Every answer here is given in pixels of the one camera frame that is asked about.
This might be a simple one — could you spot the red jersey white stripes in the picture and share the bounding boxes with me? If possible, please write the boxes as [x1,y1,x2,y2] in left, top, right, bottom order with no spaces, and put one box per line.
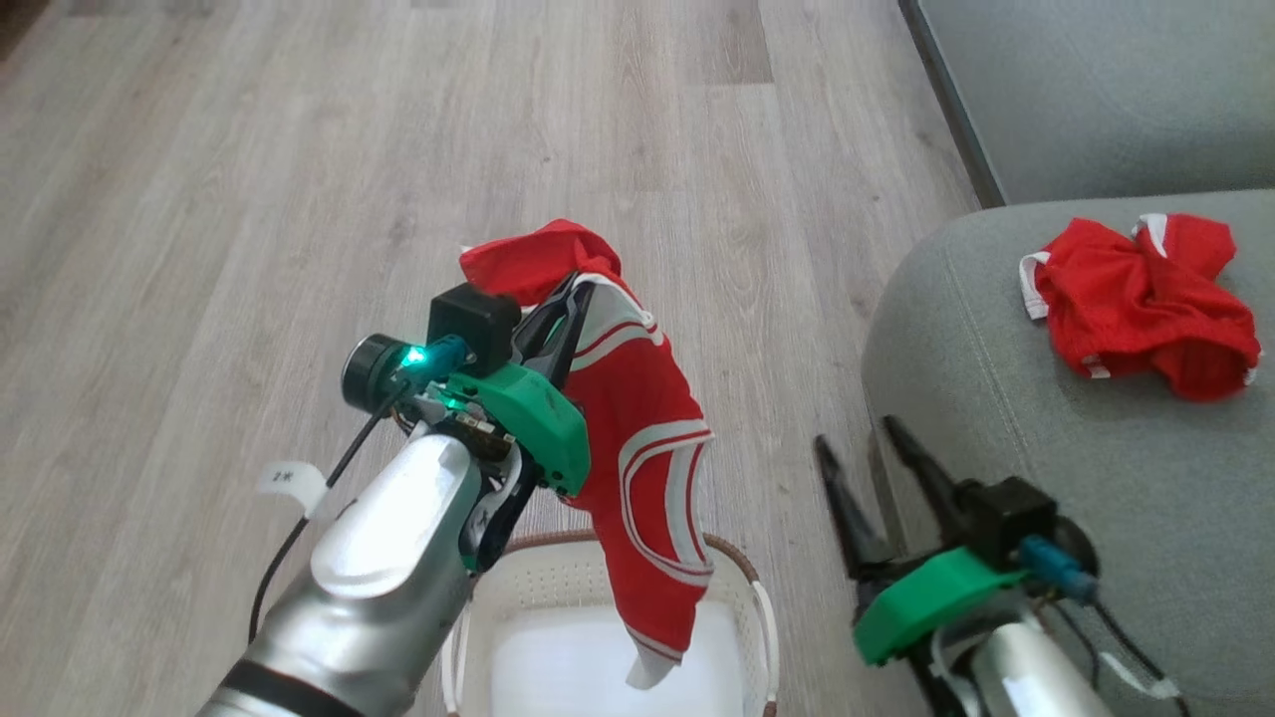
[458,218,716,691]

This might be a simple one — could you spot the white cable tag strip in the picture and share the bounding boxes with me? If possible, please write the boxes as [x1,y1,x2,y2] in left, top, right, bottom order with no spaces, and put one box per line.
[1099,651,1182,701]

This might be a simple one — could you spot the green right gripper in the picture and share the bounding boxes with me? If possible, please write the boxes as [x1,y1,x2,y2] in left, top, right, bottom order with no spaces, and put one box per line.
[814,415,1029,667]

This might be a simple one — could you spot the white laundry basket brown rim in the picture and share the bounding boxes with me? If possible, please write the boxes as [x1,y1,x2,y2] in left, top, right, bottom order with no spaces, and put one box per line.
[440,530,781,717]

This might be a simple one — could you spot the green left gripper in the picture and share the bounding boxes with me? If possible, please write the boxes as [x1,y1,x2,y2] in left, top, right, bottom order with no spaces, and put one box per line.
[438,273,599,499]

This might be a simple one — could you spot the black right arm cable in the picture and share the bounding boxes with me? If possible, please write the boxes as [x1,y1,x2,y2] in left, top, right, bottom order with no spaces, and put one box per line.
[1041,588,1193,717]

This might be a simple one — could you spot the grey-green flat sofa seat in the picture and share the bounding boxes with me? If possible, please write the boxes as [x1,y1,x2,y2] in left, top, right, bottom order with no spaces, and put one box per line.
[898,0,1275,209]

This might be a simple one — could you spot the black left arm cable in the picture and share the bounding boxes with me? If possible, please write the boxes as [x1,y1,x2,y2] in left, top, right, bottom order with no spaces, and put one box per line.
[247,383,414,646]

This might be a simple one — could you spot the white paper cable tag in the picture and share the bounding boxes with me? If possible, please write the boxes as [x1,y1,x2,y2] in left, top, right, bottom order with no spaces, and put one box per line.
[256,459,329,520]

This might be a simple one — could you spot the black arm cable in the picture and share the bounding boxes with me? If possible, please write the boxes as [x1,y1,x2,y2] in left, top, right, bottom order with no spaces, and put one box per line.
[247,383,414,646]
[1041,588,1193,717]

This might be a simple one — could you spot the red shorts white trim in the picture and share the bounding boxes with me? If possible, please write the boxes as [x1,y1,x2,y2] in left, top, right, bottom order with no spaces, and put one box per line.
[1017,211,1264,403]

